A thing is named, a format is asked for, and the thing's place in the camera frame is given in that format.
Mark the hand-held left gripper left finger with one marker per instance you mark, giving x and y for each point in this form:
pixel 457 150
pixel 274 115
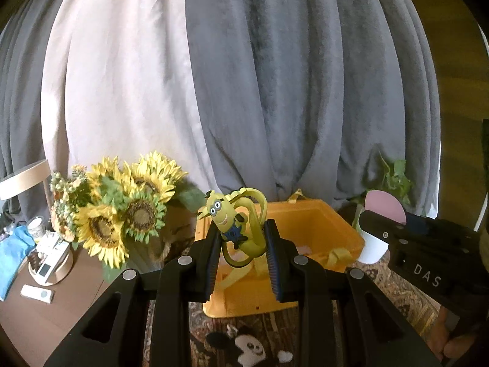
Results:
pixel 214 267

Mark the green plant in white pot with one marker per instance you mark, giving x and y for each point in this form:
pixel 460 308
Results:
pixel 372 248

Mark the sunflower bouquet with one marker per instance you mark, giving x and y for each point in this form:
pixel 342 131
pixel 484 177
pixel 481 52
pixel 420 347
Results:
pixel 126 206

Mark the beige curtain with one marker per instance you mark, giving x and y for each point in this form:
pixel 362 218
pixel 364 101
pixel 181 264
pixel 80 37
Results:
pixel 122 84

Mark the yellow cartoon figure toy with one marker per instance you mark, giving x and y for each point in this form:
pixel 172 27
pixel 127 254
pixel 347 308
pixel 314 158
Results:
pixel 225 218

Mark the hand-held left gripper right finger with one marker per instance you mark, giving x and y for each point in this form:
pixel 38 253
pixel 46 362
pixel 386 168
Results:
pixel 273 267

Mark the patterned table runner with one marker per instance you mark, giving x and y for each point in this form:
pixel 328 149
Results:
pixel 401 298

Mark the white remote control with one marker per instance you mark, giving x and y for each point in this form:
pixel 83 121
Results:
pixel 37 294

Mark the dark grey curtain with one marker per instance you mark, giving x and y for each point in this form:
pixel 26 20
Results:
pixel 305 84
pixel 23 103

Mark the orange plastic crate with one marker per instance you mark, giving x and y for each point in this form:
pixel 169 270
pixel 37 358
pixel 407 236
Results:
pixel 328 229

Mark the white jar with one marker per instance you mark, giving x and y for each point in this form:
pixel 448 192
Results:
pixel 35 229

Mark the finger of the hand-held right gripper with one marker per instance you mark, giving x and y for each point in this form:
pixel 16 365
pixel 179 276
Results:
pixel 424 225
pixel 382 225

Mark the round wooden tray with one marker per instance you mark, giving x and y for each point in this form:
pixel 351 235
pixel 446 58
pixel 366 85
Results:
pixel 57 267

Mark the person's right hand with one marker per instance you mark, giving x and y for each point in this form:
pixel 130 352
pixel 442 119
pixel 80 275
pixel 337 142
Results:
pixel 460 332

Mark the black mouse plush toy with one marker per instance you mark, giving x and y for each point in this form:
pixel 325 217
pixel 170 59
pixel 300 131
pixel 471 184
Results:
pixel 244 346

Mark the blue cloth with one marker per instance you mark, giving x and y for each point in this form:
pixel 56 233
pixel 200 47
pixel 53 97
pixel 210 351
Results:
pixel 13 256

